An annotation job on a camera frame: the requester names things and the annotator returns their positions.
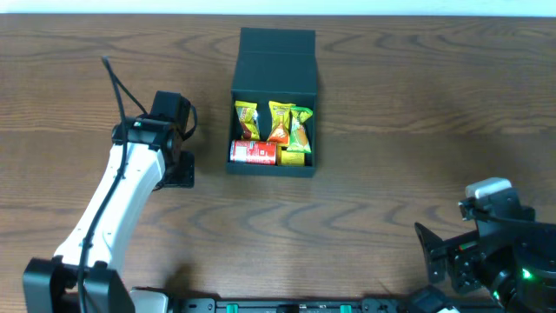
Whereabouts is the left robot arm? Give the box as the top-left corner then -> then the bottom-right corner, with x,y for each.
23,90 -> 197,312

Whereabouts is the yellow orange snack packet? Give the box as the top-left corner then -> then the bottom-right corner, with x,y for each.
268,101 -> 295,146

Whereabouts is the red soda can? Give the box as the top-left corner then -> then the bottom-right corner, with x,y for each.
229,140 -> 277,165

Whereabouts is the green orange snack packet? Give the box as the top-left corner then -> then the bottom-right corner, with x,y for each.
288,106 -> 313,154

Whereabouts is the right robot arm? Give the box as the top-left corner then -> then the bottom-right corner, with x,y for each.
414,187 -> 555,312

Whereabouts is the black gift box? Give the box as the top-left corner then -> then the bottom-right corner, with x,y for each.
226,28 -> 319,177

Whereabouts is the black mounting rail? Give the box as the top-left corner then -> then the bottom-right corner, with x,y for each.
168,298 -> 501,313

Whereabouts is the small yellow candy packet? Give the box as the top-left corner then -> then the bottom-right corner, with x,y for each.
277,147 -> 305,167

